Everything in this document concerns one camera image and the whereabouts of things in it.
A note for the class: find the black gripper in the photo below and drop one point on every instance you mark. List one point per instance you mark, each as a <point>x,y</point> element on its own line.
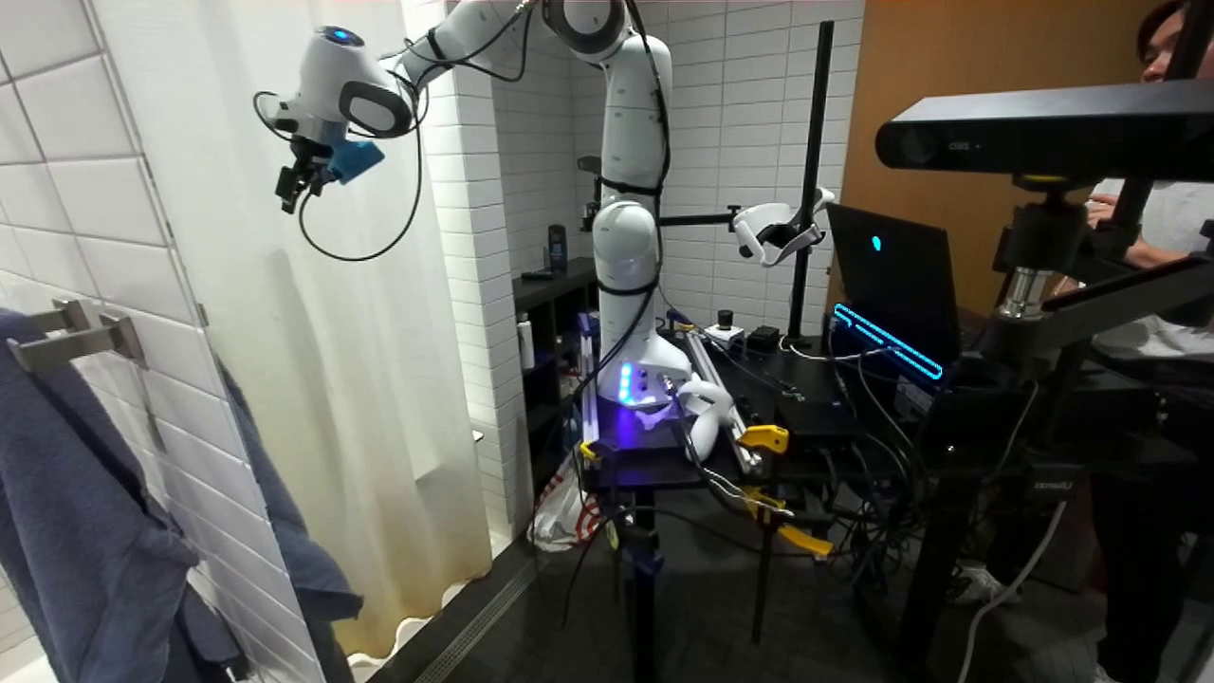
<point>304,173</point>

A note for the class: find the white shower curtain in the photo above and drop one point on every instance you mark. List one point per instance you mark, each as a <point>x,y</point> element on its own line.
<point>341,324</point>

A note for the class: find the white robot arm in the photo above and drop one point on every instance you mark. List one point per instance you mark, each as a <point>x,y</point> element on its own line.
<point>350,99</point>

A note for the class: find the metal towel hook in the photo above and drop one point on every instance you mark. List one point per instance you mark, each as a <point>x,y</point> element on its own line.
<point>63,334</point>

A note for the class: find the black shelf unit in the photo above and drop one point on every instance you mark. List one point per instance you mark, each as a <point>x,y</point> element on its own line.
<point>550,321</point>

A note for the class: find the white plastic bag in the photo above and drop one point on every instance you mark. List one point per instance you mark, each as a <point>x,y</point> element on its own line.
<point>565,515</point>

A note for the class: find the blue hanging towel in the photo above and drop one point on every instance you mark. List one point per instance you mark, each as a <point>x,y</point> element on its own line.
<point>93,558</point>

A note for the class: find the black vertical pole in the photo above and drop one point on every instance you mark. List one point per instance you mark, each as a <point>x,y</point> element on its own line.
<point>809,190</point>

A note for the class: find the yellow clamp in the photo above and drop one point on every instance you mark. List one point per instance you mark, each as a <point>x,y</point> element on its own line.
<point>763,438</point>

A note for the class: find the person in white shirt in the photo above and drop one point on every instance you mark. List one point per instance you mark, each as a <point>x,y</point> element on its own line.
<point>1170,224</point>

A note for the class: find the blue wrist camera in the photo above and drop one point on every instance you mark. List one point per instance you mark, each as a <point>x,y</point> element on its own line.
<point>350,157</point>

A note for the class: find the white camera on pole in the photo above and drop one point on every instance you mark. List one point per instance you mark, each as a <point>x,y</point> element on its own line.
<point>772,233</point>

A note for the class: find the black camera on stand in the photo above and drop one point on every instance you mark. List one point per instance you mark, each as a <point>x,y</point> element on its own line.
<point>1162,129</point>

